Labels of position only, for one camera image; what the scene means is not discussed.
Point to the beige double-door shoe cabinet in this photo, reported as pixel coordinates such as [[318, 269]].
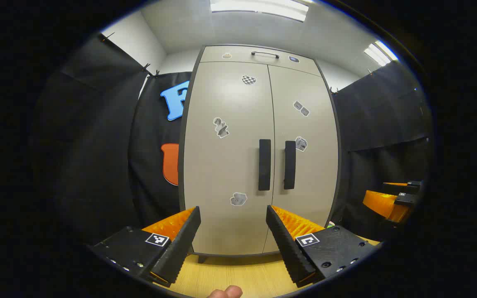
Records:
[[238, 54]]

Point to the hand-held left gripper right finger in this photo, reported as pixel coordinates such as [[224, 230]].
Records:
[[286, 248]]

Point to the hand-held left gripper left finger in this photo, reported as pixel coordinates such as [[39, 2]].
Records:
[[180, 244]]

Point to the black backdrop cloth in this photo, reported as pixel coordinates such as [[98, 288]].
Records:
[[387, 116], [89, 145]]

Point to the beige shoe cabinet door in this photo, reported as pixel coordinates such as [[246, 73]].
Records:
[[230, 165], [313, 178]]

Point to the long ceiling light panel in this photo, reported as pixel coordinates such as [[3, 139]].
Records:
[[379, 53], [259, 6]]

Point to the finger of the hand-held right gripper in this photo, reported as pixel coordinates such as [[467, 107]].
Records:
[[412, 187], [381, 205]]

